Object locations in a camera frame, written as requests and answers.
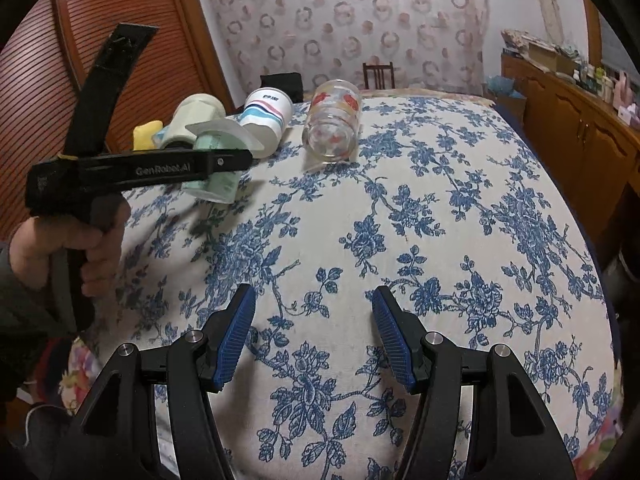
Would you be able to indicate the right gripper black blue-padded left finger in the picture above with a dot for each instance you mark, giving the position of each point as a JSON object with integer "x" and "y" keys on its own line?
{"x": 114, "y": 436}

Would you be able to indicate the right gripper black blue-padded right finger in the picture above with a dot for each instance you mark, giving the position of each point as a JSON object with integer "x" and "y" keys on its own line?
{"x": 513, "y": 435}

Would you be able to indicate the green yogurt cup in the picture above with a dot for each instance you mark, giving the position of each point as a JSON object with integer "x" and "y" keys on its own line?
{"x": 232, "y": 148}

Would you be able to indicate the pale green cylindrical cup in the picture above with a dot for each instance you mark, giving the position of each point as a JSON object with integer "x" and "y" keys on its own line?
{"x": 200, "y": 107}

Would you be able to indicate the white striped paper cup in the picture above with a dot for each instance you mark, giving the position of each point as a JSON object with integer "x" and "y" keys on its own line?
{"x": 265, "y": 116}

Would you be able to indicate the floral glass cup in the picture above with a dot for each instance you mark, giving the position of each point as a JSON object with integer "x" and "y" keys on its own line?
{"x": 331, "y": 129}

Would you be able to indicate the person's left hand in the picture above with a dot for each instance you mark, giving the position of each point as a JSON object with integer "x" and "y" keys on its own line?
{"x": 38, "y": 238}

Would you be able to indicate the multicolour floral bedsheet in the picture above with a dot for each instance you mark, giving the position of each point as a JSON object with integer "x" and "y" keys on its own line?
{"x": 80, "y": 374}

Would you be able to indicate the yellow plush toy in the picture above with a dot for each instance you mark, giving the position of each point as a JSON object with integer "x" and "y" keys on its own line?
{"x": 143, "y": 135}

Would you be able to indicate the small blue-white bottle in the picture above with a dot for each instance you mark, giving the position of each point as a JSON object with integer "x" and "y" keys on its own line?
{"x": 158, "y": 138}

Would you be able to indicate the brown louvered wardrobe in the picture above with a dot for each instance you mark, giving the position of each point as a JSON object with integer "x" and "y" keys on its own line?
{"x": 47, "y": 60}

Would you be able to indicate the black bag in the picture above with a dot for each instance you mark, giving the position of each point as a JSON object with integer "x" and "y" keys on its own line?
{"x": 289, "y": 83}

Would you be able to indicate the wooden sideboard cabinet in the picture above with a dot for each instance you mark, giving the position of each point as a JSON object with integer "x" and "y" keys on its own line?
{"x": 590, "y": 154}

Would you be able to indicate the pink circle patterned curtain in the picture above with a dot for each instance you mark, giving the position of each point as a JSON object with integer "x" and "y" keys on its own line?
{"x": 432, "y": 44}

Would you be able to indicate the dark wooden chair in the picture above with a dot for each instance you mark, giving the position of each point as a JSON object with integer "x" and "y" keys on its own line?
{"x": 378, "y": 76}

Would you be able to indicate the pink tissue box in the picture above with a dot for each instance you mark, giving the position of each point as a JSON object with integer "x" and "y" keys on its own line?
{"x": 629, "y": 115}

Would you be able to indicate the teal cloth bundle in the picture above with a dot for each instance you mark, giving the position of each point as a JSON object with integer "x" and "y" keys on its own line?
{"x": 502, "y": 86}

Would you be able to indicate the cardboard box on sideboard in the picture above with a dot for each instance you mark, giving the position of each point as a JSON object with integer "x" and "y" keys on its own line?
{"x": 551, "y": 58}

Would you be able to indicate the grey window blind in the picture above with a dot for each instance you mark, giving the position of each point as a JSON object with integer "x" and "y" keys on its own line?
{"x": 614, "y": 54}

